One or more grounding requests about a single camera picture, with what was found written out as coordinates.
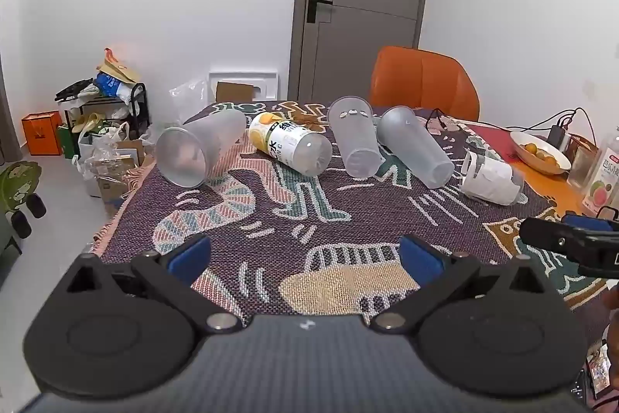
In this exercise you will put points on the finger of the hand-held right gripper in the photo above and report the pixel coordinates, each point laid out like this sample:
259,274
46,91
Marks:
582,222
546,236

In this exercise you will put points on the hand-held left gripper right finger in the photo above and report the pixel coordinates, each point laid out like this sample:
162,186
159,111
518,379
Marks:
418,256

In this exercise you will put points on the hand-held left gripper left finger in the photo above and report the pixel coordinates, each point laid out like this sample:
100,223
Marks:
189,256

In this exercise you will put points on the clear cup with white label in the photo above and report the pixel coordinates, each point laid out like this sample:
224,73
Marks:
491,180

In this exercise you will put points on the frosted cup with white logo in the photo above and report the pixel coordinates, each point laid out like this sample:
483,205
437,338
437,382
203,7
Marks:
416,147

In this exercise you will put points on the large frosted plastic cup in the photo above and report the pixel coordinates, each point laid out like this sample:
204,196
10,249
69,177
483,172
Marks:
203,142

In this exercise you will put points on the frosted cup with rim marks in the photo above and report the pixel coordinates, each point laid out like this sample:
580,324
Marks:
355,137

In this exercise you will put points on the yellow label plastic cup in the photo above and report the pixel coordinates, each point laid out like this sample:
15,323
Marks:
285,142

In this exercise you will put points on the pink juice carton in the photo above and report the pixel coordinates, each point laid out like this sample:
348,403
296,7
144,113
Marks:
602,180

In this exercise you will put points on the small orange fruit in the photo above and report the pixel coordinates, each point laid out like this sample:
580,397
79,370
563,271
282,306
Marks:
529,148
550,161
540,154

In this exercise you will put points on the white bowl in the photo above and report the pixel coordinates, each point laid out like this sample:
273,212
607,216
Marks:
527,161

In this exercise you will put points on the black charger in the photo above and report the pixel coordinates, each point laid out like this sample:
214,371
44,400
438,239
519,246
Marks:
557,136

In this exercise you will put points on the brown cardboard box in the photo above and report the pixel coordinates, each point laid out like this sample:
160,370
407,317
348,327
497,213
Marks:
113,185

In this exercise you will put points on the printed woven blanket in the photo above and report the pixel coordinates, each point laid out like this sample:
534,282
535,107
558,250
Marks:
290,219

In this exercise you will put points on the red mat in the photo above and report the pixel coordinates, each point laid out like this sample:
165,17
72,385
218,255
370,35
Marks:
495,142

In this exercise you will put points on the white plastic bag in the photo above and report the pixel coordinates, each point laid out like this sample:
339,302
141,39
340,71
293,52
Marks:
99,142

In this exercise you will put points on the clear plastic bag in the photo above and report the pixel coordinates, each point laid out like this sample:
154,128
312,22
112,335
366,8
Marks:
191,98

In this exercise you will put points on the black shelf rack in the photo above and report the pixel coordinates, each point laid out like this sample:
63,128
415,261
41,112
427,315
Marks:
133,108

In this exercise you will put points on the green paper bag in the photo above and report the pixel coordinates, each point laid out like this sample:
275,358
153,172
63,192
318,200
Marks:
67,143

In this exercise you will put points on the brown cardboard piece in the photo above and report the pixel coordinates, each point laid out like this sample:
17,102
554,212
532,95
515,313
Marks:
234,92

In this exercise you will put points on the orange chair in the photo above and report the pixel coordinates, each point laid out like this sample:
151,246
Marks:
420,79

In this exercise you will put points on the blue and white bag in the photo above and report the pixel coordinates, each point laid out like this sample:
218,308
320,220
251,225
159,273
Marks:
109,85

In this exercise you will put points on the orange box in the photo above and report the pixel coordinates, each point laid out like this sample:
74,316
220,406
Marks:
41,133

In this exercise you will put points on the paper bag with orange print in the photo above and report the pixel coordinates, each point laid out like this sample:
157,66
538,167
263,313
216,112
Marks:
118,67

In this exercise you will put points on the white foam frame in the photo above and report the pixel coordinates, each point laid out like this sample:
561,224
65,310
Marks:
242,76

